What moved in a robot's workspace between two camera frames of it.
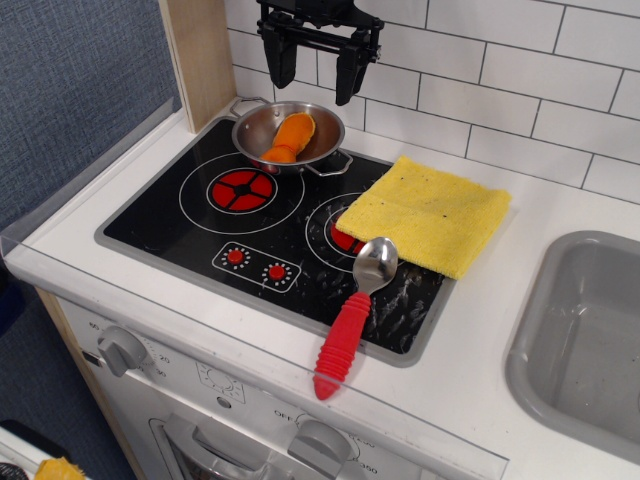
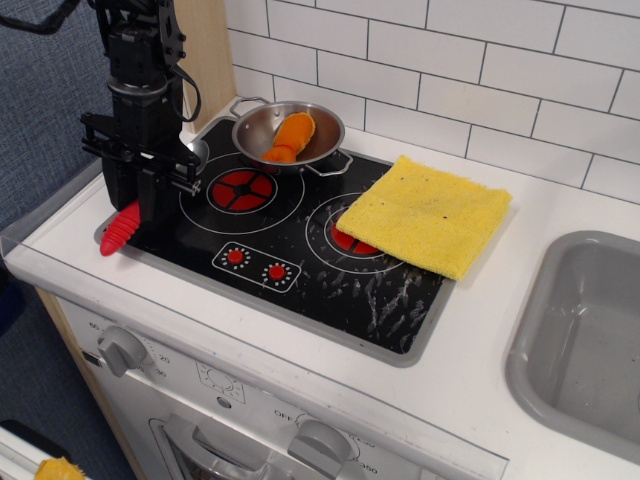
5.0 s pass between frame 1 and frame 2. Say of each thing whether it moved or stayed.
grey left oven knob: stayed
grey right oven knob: stayed
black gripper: moved
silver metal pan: stayed
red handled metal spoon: moved
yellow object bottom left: stayed
